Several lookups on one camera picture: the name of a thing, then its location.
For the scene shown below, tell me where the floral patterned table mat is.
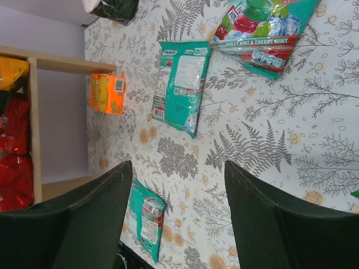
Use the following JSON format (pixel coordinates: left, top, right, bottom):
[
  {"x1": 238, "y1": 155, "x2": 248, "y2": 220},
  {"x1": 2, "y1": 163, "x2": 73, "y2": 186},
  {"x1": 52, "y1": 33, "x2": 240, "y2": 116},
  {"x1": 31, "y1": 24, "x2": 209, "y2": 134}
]
[{"x1": 85, "y1": 1, "x2": 358, "y2": 268}]

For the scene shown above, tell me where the teal Fox's bag back side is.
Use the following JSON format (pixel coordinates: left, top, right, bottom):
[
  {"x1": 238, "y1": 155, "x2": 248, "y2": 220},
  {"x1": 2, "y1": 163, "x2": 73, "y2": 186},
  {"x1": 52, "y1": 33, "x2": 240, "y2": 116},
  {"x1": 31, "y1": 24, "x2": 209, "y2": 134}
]
[{"x1": 151, "y1": 41, "x2": 211, "y2": 138}]

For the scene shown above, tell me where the red Lot 100 fruit gummy bag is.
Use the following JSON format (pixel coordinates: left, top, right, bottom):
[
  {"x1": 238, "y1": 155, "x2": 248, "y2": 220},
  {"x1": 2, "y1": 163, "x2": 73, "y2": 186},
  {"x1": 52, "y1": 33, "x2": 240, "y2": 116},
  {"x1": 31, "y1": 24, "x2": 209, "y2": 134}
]
[{"x1": 1, "y1": 93, "x2": 30, "y2": 155}]

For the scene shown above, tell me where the teal fox's bag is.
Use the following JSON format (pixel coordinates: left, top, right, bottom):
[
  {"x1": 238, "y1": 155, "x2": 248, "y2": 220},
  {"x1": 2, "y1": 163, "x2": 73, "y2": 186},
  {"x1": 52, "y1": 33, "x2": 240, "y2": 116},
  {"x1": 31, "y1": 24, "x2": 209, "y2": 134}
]
[
  {"x1": 151, "y1": 41, "x2": 211, "y2": 138},
  {"x1": 128, "y1": 179, "x2": 165, "y2": 263}
]

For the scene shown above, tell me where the orange Lot 100 mango gummy bag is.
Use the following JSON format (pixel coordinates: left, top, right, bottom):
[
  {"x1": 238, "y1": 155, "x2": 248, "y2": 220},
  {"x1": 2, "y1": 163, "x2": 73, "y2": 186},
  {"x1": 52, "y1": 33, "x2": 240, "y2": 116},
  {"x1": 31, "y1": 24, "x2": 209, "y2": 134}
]
[{"x1": 1, "y1": 56, "x2": 29, "y2": 92}]

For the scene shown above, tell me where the green white Chuba chips bag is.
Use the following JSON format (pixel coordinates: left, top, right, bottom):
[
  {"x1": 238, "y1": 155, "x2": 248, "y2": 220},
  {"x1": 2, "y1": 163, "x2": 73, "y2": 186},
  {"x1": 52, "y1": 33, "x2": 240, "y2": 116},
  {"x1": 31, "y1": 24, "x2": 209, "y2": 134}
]
[{"x1": 351, "y1": 190, "x2": 359, "y2": 199}]

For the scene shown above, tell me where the wooden shelf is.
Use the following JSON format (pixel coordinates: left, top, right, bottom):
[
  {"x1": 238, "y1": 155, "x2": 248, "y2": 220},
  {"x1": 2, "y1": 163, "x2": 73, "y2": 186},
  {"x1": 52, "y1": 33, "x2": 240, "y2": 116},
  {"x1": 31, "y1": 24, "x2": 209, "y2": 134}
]
[{"x1": 1, "y1": 45, "x2": 117, "y2": 204}]

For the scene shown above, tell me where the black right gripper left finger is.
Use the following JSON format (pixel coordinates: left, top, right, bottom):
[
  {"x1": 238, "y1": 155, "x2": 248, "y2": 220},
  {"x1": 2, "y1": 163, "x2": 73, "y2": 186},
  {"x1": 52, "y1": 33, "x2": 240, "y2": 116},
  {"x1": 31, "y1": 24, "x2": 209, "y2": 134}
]
[{"x1": 1, "y1": 161, "x2": 132, "y2": 268}]

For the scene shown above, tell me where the dark tape roll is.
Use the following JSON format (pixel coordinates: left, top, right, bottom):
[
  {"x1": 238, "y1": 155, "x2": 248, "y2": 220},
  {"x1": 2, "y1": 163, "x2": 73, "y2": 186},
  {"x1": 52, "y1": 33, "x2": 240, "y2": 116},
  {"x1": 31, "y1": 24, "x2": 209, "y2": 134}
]
[{"x1": 82, "y1": 0, "x2": 139, "y2": 25}]

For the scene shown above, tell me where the small orange candy bag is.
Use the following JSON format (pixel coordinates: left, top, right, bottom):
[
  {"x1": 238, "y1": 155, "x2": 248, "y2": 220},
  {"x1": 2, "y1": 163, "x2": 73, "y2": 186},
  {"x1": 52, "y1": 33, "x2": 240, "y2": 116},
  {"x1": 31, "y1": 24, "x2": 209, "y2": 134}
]
[{"x1": 89, "y1": 73, "x2": 126, "y2": 115}]

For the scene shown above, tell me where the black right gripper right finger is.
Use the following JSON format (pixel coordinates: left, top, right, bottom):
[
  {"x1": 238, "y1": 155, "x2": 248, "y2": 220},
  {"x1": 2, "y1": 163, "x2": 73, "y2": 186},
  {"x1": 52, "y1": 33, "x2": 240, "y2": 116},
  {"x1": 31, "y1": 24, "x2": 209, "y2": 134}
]
[{"x1": 224, "y1": 160, "x2": 358, "y2": 268}]

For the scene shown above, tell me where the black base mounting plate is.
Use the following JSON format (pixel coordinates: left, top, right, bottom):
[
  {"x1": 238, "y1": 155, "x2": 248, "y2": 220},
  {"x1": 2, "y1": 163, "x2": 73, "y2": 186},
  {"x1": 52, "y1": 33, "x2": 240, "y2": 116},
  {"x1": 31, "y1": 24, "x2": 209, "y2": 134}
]
[{"x1": 113, "y1": 241, "x2": 153, "y2": 269}]

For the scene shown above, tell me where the Fox's mint blossom candy bag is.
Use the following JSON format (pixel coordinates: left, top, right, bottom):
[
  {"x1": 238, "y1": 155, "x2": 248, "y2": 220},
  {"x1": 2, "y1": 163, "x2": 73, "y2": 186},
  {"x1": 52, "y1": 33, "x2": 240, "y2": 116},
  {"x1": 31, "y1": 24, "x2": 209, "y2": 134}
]
[{"x1": 210, "y1": 0, "x2": 318, "y2": 80}]

